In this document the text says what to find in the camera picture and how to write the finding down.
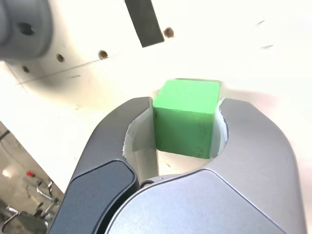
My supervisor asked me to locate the grey curved gripper left jaw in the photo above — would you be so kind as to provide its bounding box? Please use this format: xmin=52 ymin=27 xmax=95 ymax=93
xmin=47 ymin=96 xmax=159 ymax=234

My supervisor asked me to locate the grey curved gripper right jaw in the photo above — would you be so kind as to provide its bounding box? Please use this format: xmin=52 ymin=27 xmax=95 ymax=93
xmin=107 ymin=97 xmax=308 ymax=234

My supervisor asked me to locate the green cube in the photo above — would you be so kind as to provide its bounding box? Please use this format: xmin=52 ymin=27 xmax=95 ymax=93
xmin=152 ymin=78 xmax=221 ymax=159

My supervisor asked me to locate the black tape strip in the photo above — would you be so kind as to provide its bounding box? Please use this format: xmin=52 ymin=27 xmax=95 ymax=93
xmin=124 ymin=0 xmax=165 ymax=48

